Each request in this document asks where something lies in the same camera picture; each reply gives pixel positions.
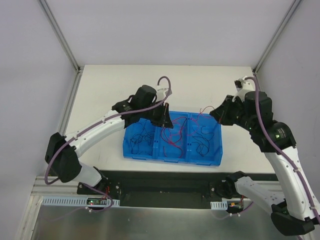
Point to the blue three-compartment bin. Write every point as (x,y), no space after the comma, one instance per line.
(195,139)

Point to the aluminium rail frame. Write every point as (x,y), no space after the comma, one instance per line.
(198,89)

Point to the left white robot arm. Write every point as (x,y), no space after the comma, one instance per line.
(64,151)

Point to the white cable duct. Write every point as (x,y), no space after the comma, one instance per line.
(65,201)
(219,205)

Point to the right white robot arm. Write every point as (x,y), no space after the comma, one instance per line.
(297,212)

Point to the right white cable duct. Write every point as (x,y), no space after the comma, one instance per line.
(219,205)

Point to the left white cable duct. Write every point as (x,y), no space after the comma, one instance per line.
(65,201)

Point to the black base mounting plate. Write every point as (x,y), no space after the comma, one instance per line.
(154,189)

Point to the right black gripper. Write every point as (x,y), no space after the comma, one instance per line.
(223,114)

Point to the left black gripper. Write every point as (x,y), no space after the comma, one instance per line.
(162,115)

